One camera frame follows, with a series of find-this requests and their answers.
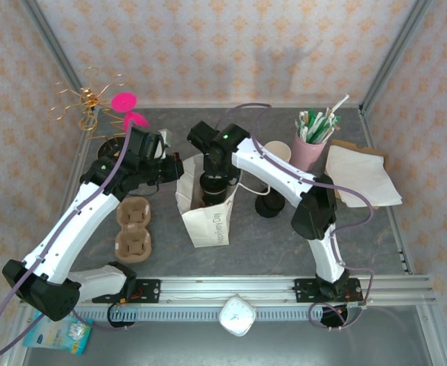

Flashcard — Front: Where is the stack of black cup lids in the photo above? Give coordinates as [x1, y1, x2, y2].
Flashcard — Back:
[255, 192, 286, 219]

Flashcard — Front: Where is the white paper napkin stack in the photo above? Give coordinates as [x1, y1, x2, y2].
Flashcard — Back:
[324, 146, 403, 207]

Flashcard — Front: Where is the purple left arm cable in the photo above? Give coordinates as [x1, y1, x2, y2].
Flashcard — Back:
[0, 121, 140, 358]

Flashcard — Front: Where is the pink plastic wine glass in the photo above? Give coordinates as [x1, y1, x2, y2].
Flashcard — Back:
[111, 91, 151, 133]

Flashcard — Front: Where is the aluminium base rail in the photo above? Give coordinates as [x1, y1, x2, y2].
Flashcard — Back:
[20, 276, 437, 306]

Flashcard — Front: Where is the gold wire glass rack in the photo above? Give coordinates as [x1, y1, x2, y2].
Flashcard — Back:
[48, 66, 131, 163]

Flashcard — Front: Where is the pink ceramic straw holder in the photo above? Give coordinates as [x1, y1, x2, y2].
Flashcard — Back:
[291, 133, 328, 176]

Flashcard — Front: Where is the black round cable grommet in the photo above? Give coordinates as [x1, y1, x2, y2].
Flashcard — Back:
[107, 303, 140, 329]
[317, 304, 351, 329]

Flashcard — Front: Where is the brown cardboard cup carrier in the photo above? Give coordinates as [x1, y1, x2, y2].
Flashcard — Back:
[115, 197, 153, 265]

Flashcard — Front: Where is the white and green wrapped straw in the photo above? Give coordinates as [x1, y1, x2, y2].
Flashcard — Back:
[322, 113, 342, 138]

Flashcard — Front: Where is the white printed paper gift bag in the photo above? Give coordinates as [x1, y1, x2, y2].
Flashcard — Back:
[175, 154, 272, 249]

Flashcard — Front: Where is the aluminium frame post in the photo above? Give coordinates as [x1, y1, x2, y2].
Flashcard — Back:
[359, 0, 436, 112]
[19, 0, 91, 115]

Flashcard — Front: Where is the paper cup with black sleeve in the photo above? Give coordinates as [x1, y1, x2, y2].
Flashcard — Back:
[201, 186, 229, 207]

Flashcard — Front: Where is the long white wrapped straw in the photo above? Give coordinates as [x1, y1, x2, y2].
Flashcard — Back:
[314, 94, 350, 142]

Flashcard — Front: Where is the white square clock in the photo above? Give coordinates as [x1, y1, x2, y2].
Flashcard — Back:
[218, 294, 257, 337]

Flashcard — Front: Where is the grey slotted cable duct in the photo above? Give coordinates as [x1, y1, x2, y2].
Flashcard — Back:
[70, 306, 326, 324]

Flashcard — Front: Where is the aluminium table back rail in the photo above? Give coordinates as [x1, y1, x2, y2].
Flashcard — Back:
[93, 101, 364, 111]

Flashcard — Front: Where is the black plastic cup lid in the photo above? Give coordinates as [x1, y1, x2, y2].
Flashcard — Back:
[201, 178, 230, 197]

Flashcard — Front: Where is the stack of paper cups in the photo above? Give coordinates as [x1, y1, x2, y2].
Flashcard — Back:
[263, 140, 292, 169]

